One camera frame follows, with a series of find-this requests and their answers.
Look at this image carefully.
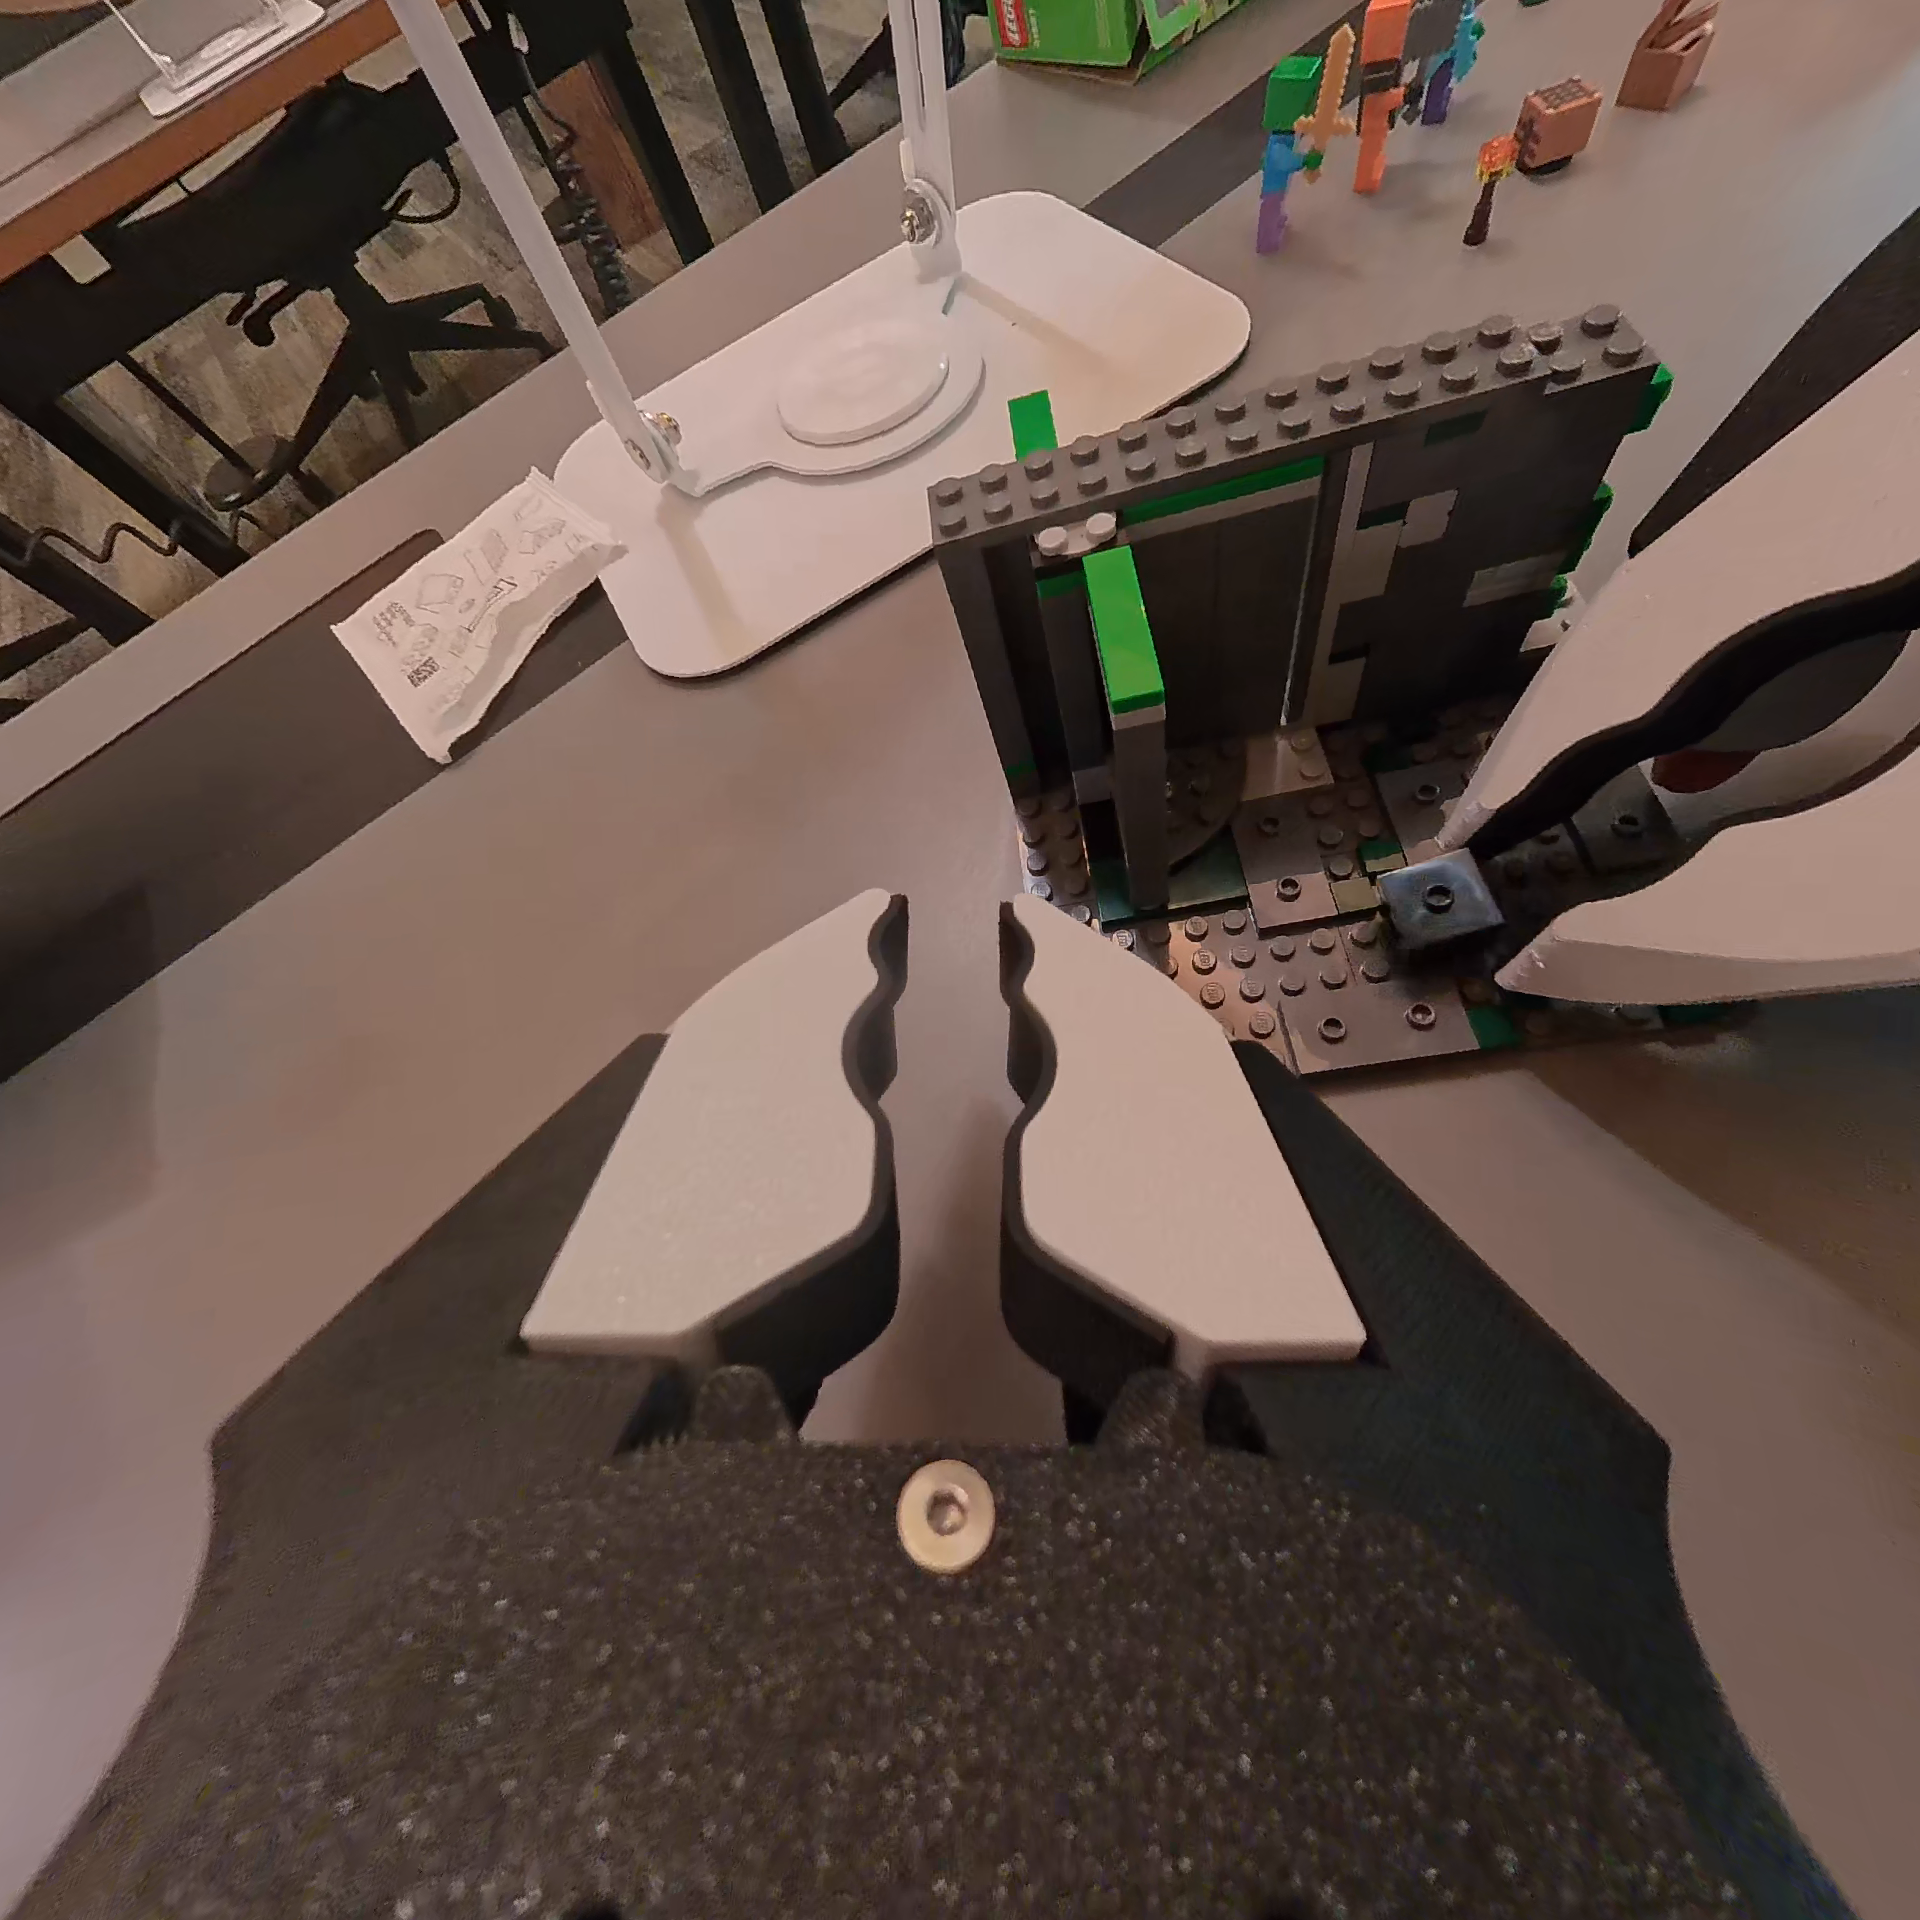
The small pale tabletop stand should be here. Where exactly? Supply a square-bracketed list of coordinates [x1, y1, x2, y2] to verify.
[101, 0, 331, 118]

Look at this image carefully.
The brown toy block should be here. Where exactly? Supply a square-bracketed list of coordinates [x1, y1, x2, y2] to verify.
[1509, 82, 1608, 183]

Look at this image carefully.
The green toy set box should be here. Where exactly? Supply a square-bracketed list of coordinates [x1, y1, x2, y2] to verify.
[992, 0, 1253, 78]

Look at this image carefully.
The orange minifigure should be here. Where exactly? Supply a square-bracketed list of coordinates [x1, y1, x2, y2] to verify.
[1348, 0, 1428, 194]

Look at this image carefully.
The black coiled cable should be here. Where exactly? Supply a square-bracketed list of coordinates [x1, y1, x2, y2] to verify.
[556, 82, 631, 318]

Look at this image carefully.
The folded paper leaflet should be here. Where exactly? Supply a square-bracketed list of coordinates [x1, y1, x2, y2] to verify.
[331, 465, 632, 768]

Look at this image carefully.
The small black toy cube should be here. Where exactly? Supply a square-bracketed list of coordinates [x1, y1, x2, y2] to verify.
[1379, 844, 1504, 962]

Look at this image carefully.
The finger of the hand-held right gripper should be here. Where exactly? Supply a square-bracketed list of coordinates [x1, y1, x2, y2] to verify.
[1496, 758, 1920, 1010]
[1436, 453, 1920, 868]

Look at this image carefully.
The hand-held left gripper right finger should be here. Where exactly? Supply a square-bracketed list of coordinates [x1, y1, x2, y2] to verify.
[998, 898, 1372, 1437]

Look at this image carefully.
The teal minifigure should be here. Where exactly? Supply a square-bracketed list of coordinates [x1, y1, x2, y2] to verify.
[1412, 0, 1490, 127]

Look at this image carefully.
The brown wooden top table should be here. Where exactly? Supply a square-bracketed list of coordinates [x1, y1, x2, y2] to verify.
[0, 0, 846, 650]

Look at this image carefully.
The black desk cable flap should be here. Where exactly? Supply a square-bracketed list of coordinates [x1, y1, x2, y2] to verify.
[0, 593, 649, 1080]
[1081, 85, 1307, 231]

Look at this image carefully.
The grey desk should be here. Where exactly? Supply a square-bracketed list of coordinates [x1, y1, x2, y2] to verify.
[0, 0, 1920, 1920]

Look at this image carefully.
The brown toy chest piece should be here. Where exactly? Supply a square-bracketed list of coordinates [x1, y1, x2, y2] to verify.
[1615, 0, 1725, 113]

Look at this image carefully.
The black office chair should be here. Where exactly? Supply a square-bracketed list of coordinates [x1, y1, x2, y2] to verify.
[0, 78, 561, 480]

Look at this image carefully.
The green zombie minifigure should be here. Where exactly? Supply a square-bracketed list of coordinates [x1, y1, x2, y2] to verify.
[1260, 25, 1360, 255]

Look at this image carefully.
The white reading stand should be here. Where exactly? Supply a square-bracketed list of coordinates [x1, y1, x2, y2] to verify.
[385, 0, 1253, 688]

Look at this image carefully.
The dark grey brick building model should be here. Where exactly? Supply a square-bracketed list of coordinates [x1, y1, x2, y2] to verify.
[924, 299, 1756, 1087]

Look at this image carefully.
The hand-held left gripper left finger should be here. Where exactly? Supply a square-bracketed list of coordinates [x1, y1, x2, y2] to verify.
[518, 891, 910, 1429]

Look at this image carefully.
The black zigzag cable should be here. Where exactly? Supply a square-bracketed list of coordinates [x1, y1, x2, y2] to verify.
[0, 509, 203, 612]

